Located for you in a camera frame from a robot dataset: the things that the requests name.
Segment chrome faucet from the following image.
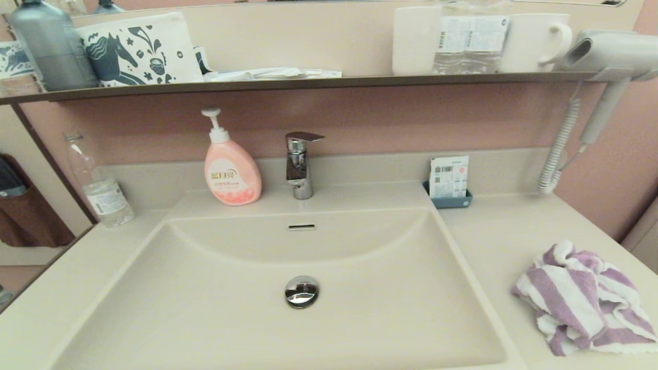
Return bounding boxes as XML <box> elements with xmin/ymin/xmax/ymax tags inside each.
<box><xmin>285</xmin><ymin>132</ymin><xmax>325</xmax><ymax>200</ymax></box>

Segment purple white striped towel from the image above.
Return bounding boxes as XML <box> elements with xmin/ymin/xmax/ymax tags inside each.
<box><xmin>511</xmin><ymin>240</ymin><xmax>658</xmax><ymax>357</ymax></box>

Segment beige sink basin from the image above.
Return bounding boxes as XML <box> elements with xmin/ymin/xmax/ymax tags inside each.
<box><xmin>49</xmin><ymin>181</ymin><xmax>527</xmax><ymax>370</ymax></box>

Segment pink soap pump bottle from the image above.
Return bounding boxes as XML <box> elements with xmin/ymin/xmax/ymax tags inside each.
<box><xmin>200</xmin><ymin>107</ymin><xmax>262</xmax><ymax>206</ymax></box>

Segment chrome drain stopper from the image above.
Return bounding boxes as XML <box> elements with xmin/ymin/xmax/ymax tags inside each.
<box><xmin>284</xmin><ymin>275</ymin><xmax>320</xmax><ymax>309</ymax></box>

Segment white printed packet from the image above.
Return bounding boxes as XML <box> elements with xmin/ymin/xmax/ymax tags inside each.
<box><xmin>429</xmin><ymin>156</ymin><xmax>469</xmax><ymax>198</ymax></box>

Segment small blue tray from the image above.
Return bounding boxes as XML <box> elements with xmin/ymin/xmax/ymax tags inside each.
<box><xmin>423</xmin><ymin>180</ymin><xmax>473</xmax><ymax>209</ymax></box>

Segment white wrapped packets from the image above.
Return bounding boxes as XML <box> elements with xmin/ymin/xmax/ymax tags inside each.
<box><xmin>203</xmin><ymin>67</ymin><xmax>342</xmax><ymax>82</ymax></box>

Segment dark and white pouch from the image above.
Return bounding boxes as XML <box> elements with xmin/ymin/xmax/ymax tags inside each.
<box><xmin>193</xmin><ymin>46</ymin><xmax>212</xmax><ymax>75</ymax></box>

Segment clear water bottle white label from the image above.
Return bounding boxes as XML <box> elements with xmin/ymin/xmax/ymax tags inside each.
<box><xmin>433</xmin><ymin>0</ymin><xmax>472</xmax><ymax>74</ymax></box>
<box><xmin>63</xmin><ymin>132</ymin><xmax>135</xmax><ymax>228</ymax></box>
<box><xmin>470</xmin><ymin>0</ymin><xmax>515</xmax><ymax>74</ymax></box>

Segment white pouch horse print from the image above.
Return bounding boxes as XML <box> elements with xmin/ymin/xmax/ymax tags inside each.
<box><xmin>76</xmin><ymin>11</ymin><xmax>204</xmax><ymax>87</ymax></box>

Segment grey bottle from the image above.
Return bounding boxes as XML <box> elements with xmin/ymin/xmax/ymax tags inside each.
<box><xmin>9</xmin><ymin>0</ymin><xmax>99</xmax><ymax>92</ymax></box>

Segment grey hair dryer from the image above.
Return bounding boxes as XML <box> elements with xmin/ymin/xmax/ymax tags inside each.
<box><xmin>560</xmin><ymin>29</ymin><xmax>658</xmax><ymax>147</ymax></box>

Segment brown wall shelf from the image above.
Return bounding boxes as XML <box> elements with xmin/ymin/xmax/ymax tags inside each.
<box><xmin>0</xmin><ymin>71</ymin><xmax>602</xmax><ymax>105</ymax></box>

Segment white cup without handle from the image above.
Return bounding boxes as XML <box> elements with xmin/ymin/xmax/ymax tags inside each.
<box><xmin>392</xmin><ymin>6</ymin><xmax>443</xmax><ymax>76</ymax></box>

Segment white coiled cord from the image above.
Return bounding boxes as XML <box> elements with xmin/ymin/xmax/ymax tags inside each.
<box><xmin>538</xmin><ymin>82</ymin><xmax>587</xmax><ymax>195</ymax></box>

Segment white mug with handle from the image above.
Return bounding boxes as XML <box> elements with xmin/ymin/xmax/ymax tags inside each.
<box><xmin>499</xmin><ymin>13</ymin><xmax>573</xmax><ymax>73</ymax></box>

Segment brown mirror frame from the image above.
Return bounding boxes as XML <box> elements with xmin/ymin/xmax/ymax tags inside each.
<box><xmin>0</xmin><ymin>103</ymin><xmax>99</xmax><ymax>314</ymax></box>

